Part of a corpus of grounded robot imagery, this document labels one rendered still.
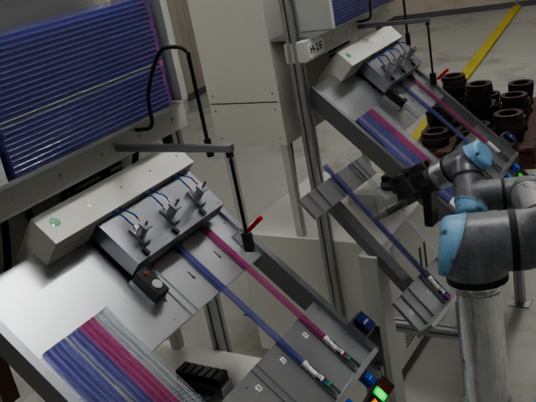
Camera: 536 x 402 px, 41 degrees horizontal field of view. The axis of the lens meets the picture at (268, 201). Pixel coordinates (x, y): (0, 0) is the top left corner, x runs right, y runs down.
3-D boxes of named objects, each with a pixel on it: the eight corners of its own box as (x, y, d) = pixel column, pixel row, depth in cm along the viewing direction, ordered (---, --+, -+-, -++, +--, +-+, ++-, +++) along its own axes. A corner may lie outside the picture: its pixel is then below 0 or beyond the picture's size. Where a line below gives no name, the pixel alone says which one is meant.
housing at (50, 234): (175, 196, 197) (195, 161, 188) (40, 282, 159) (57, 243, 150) (154, 177, 198) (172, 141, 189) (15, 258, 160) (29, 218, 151)
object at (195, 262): (329, 385, 169) (332, 382, 168) (325, 388, 168) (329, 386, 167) (174, 242, 177) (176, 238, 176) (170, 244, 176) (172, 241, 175)
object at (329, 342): (348, 359, 178) (351, 356, 177) (345, 362, 176) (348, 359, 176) (200, 223, 185) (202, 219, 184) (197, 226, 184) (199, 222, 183)
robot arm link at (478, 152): (476, 162, 171) (473, 132, 175) (440, 179, 178) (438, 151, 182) (497, 174, 175) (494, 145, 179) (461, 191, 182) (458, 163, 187)
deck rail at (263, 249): (366, 360, 187) (379, 348, 183) (363, 364, 186) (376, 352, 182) (170, 181, 198) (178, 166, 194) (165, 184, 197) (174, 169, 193)
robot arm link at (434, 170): (463, 177, 185) (450, 189, 180) (448, 183, 189) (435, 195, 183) (447, 152, 185) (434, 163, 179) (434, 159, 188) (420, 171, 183)
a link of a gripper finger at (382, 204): (360, 204, 194) (390, 187, 193) (372, 222, 194) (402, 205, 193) (360, 206, 191) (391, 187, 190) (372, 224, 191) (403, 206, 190)
